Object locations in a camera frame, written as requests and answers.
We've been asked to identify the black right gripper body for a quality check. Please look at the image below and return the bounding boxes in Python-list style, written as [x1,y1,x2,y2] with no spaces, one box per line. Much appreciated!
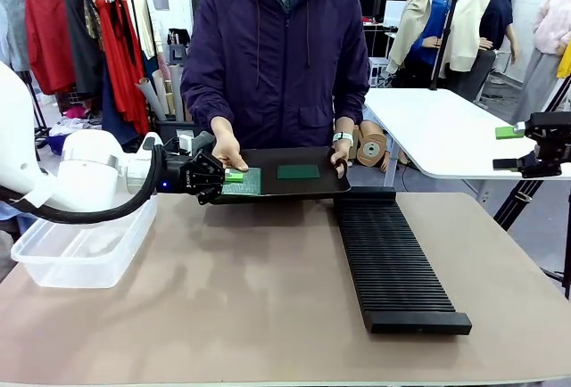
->
[525,111,571,169]

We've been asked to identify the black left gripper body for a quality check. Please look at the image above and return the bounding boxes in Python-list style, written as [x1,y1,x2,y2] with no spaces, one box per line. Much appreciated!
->
[156,150,227,196]

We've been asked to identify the light green patterned PCB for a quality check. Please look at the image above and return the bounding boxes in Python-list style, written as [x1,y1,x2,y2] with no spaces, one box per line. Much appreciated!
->
[221,167,264,197]

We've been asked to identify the dark green PCB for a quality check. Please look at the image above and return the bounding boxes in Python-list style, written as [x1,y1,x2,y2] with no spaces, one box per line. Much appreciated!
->
[276,163,323,181]

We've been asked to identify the black rectangular tray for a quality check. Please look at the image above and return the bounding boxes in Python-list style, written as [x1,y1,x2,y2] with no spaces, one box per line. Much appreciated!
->
[212,145,352,205]

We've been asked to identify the person's left forearm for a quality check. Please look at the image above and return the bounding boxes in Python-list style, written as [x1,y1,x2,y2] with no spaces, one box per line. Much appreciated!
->
[332,78,372,137]

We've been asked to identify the person's right forearm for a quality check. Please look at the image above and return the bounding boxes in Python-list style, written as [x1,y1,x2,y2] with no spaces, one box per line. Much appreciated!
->
[180,77,238,138]

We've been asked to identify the person's right hand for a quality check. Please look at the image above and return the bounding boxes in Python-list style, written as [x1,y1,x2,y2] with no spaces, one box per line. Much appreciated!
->
[211,129,250,173]

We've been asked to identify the person's left hand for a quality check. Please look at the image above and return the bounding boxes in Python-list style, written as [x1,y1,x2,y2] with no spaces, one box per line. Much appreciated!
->
[328,139,353,179]

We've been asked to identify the grey storage bin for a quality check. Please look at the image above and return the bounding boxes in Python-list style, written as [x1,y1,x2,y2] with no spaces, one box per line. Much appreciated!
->
[156,119,203,147]

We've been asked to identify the white table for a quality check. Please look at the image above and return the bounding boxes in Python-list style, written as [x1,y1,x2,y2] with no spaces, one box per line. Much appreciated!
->
[362,86,571,181]

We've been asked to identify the yellow garment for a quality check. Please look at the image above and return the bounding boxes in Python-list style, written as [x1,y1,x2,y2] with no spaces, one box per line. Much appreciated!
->
[551,0,571,79]

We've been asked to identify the beige paper rolls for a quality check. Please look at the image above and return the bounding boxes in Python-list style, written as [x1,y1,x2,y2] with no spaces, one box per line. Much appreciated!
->
[135,64,186,123]

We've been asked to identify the mannequin pink sweater grey skirt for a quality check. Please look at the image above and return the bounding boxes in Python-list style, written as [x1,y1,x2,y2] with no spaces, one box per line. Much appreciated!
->
[509,0,571,126]

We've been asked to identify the mannequin cream jacket navy top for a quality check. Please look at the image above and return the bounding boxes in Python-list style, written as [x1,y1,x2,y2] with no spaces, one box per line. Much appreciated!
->
[447,0,519,98]

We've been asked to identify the long red dress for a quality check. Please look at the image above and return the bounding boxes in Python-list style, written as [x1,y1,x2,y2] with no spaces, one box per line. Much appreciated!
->
[94,0,152,137]

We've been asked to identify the cardboard box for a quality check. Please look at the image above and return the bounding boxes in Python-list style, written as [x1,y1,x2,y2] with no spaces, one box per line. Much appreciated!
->
[349,124,363,161]

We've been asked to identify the person in purple jacket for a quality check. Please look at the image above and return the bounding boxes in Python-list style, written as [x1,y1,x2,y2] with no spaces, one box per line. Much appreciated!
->
[180,0,372,151]

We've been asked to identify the clear plastic box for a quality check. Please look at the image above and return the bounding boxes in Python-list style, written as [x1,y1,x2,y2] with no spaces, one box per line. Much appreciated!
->
[11,193,160,291]

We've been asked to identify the cardboard spool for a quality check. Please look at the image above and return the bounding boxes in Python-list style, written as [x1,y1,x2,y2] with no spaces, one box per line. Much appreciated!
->
[355,119,390,173]

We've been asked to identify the mannequin beige jacket blue shirt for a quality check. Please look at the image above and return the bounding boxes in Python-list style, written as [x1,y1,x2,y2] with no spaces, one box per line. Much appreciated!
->
[385,0,457,89]

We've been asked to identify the cream hanging garment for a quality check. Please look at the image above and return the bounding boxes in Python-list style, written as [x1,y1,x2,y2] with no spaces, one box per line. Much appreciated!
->
[130,0,157,62]

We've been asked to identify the white monitor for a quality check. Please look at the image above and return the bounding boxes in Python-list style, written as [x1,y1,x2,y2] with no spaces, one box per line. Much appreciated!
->
[382,0,408,27]

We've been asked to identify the black hanging garment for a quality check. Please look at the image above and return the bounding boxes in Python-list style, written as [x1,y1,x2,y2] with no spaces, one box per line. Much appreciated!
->
[64,0,106,101]

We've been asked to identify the black slotted PCB rack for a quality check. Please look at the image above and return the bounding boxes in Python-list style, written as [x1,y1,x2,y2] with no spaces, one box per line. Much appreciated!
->
[333,186,474,336]

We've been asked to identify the blue cloth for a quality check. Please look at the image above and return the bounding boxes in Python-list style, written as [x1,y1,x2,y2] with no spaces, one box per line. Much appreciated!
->
[0,202,32,227]

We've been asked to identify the red jacket on hanger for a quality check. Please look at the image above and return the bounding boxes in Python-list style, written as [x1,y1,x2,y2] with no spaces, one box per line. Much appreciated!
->
[24,0,78,96]

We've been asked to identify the light grey hanging garment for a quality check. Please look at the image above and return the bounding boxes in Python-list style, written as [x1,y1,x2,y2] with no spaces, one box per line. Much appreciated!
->
[0,0,35,74]

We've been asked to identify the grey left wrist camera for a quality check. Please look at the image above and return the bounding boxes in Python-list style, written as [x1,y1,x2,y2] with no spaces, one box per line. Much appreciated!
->
[177,130,216,157]

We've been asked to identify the black camera stand pole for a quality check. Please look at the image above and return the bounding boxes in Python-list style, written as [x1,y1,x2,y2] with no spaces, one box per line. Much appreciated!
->
[428,0,464,92]

